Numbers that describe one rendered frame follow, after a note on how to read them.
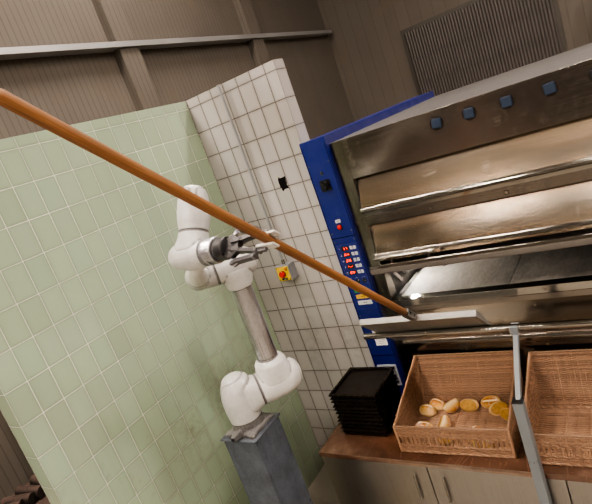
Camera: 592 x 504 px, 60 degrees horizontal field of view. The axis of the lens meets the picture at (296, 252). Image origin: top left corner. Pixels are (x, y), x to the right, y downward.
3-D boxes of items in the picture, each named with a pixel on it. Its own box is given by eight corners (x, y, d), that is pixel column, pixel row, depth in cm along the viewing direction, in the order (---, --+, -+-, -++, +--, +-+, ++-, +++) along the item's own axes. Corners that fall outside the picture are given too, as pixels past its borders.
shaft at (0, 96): (-5, 97, 94) (-1, 83, 95) (-13, 102, 96) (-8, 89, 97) (407, 315, 219) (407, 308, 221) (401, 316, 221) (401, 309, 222)
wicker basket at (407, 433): (426, 396, 295) (412, 353, 289) (531, 395, 264) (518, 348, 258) (399, 453, 256) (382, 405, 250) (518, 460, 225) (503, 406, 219)
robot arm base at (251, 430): (220, 443, 241) (215, 433, 240) (246, 413, 259) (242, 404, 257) (249, 445, 231) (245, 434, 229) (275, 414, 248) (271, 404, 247)
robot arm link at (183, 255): (194, 266, 164) (193, 226, 166) (162, 272, 173) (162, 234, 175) (218, 269, 172) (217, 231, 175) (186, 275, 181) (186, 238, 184)
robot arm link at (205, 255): (214, 269, 171) (227, 267, 167) (194, 261, 164) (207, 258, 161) (218, 244, 174) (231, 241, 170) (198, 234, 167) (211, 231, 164)
